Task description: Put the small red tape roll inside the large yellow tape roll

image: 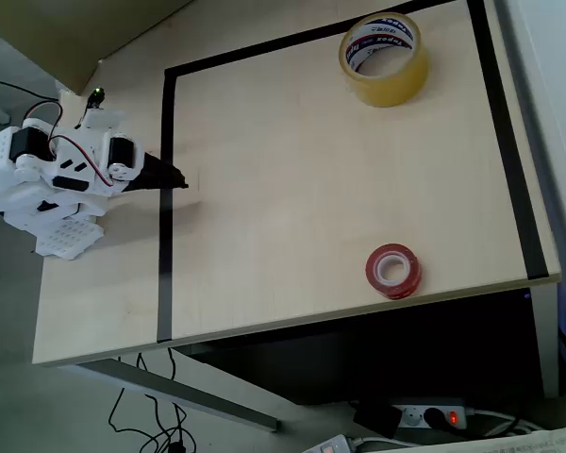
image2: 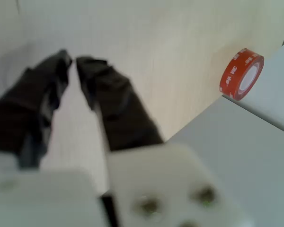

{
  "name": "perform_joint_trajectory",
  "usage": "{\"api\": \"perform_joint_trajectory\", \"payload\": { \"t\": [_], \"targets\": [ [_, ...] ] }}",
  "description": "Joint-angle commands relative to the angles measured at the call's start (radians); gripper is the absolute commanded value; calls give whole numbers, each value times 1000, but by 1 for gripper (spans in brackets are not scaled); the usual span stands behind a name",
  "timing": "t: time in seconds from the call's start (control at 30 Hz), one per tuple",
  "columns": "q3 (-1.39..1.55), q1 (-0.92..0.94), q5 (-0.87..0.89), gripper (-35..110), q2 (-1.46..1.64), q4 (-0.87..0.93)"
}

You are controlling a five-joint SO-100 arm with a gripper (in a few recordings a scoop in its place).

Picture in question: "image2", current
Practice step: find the red tape roll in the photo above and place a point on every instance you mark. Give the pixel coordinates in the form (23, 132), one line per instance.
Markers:
(232, 75)

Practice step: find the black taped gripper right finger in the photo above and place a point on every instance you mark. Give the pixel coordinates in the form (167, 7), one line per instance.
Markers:
(118, 111)

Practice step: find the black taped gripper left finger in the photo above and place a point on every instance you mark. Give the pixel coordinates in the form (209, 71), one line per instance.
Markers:
(16, 118)

